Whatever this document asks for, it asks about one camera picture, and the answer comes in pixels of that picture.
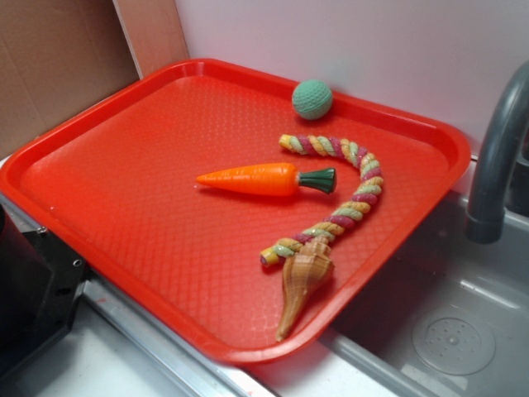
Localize tan conch shell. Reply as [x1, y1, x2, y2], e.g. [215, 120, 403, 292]
[275, 236, 335, 342]

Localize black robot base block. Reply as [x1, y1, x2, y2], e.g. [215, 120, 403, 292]
[1, 208, 86, 379]

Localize orange toy carrot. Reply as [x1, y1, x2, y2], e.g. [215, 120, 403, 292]
[196, 163, 337, 197]

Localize red plastic tray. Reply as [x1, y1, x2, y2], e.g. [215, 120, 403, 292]
[1, 60, 470, 365]

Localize green rubber ball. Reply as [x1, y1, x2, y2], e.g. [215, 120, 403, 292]
[292, 79, 333, 121]

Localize grey plastic sink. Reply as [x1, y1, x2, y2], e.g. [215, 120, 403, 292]
[250, 175, 528, 396]

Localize grey sink faucet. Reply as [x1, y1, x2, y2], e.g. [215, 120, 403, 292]
[465, 63, 528, 244]

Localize round sink drain cover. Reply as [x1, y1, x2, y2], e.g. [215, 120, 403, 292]
[412, 312, 496, 375]

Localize brown cardboard box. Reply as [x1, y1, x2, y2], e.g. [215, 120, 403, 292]
[1, 1, 188, 158]

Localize multicolour twisted rope toy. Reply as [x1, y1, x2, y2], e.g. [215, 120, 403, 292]
[260, 134, 384, 267]

